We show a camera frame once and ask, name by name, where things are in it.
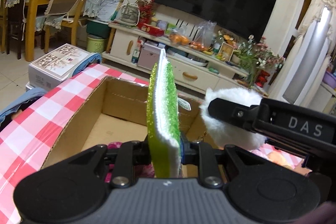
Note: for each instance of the red box on cabinet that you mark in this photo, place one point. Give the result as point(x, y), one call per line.
point(152, 30)

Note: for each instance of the white standing air conditioner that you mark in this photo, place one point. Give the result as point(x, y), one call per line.
point(300, 77)

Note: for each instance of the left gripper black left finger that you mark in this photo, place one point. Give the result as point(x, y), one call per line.
point(65, 192)

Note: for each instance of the white printed carton box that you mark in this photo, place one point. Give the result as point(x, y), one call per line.
point(55, 67)

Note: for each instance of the red berry bouquet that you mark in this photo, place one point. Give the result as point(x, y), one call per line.
point(147, 10)

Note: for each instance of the right hand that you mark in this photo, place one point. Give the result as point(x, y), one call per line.
point(325, 213)

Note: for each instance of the purple plastic basin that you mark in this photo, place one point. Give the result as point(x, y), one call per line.
point(329, 79)

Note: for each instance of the bag of oranges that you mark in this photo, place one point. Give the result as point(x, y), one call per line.
point(178, 36)

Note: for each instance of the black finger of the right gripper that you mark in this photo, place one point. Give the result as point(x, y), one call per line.
point(235, 114)

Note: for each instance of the wooden dining chair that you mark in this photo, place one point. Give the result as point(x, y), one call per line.
point(68, 14)

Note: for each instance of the green white striped cloth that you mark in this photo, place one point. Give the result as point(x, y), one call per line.
point(162, 116)

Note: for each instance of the red white checkered tablecloth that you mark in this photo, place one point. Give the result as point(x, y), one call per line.
point(27, 140)

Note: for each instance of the wooden dining table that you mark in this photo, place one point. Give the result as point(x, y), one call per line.
point(32, 7)

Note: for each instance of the green trash bin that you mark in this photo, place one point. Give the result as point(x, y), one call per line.
point(95, 44)

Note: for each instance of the purple pink knitted ball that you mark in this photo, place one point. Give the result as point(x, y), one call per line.
point(127, 162)

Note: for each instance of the framed picture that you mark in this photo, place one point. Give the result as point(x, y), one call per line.
point(226, 51)

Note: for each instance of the potted flower plant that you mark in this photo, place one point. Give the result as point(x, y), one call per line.
point(256, 57)

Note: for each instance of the clear plastic bag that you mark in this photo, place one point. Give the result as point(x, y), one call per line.
point(204, 36)

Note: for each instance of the white fluffy plush ball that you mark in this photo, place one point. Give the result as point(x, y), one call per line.
point(223, 125)

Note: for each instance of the cardboard box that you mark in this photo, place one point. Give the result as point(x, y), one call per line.
point(115, 112)

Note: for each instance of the red decorative vase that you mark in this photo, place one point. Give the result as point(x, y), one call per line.
point(262, 78)

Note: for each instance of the pink storage box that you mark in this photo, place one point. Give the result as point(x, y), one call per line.
point(149, 55)

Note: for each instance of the orange white tissue pack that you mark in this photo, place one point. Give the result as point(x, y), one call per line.
point(277, 156)

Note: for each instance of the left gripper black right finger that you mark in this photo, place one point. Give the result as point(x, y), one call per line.
point(257, 188)

